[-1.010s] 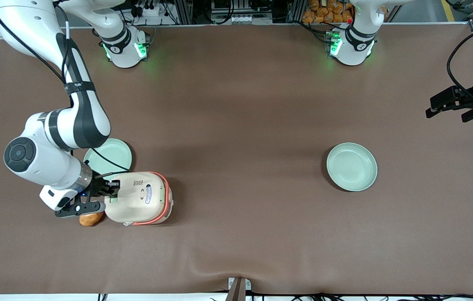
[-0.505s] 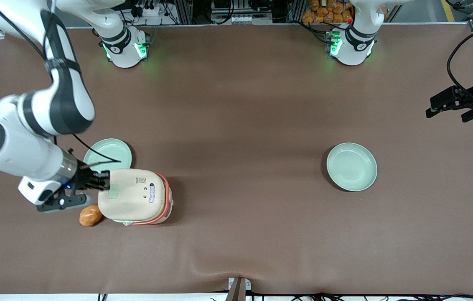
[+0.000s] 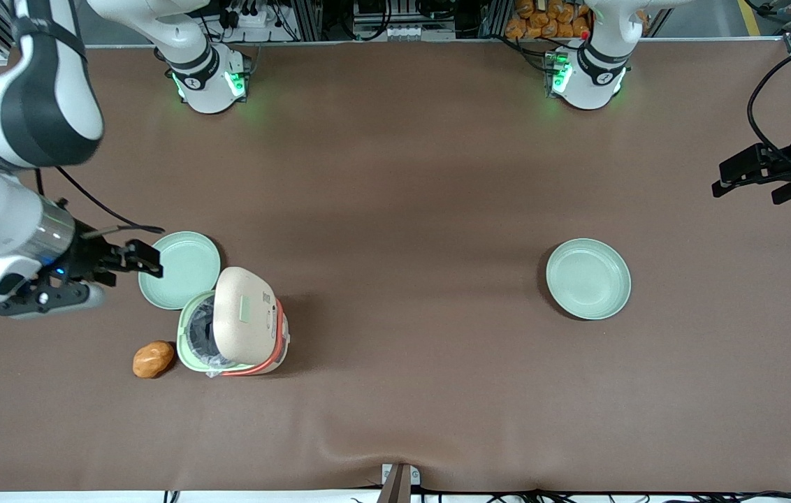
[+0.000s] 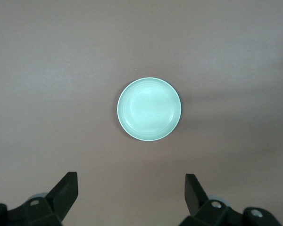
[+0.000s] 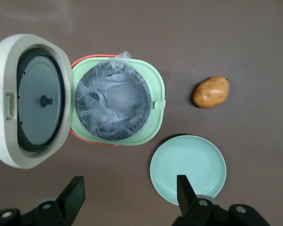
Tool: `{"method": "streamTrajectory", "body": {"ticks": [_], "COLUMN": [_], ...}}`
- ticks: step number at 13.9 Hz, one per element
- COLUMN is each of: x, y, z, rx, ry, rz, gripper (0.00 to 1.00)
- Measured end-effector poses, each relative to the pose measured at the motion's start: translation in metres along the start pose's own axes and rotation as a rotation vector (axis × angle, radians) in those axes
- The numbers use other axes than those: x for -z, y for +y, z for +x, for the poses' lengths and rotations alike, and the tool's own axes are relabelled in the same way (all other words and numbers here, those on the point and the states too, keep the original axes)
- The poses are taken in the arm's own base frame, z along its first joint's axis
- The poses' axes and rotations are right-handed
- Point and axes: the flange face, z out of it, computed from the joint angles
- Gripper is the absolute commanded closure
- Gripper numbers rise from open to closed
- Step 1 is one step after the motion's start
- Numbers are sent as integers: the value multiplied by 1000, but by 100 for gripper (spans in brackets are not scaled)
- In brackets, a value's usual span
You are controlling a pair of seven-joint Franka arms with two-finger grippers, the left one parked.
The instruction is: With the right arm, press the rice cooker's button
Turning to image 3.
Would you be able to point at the white rice cooker green trim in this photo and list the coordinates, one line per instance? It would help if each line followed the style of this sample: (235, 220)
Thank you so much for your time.
(245, 321)

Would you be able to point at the white power strip with plugs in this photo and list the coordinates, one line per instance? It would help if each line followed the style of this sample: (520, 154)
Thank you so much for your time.
(256, 12)

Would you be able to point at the metal table edge bracket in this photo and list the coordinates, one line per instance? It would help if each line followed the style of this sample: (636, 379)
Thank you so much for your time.
(399, 482)

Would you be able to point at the white connector block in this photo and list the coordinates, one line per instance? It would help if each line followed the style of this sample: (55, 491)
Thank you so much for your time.
(406, 31)

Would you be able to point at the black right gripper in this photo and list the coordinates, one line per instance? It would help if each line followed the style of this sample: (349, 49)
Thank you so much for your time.
(86, 259)

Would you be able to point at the clear plastic liner bag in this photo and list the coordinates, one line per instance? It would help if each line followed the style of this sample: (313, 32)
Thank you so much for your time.
(201, 335)

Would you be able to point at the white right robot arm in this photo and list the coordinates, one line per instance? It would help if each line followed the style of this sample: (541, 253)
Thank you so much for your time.
(25, 105)

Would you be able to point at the brown potato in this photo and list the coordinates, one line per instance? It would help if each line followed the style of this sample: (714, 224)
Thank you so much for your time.
(152, 359)

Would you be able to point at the pale green round plate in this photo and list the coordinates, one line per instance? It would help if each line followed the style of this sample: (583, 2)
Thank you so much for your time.
(186, 269)
(588, 278)

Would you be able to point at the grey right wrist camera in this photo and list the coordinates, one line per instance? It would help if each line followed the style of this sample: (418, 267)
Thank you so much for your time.
(53, 299)

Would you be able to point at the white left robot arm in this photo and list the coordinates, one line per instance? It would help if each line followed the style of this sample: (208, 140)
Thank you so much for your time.
(594, 70)

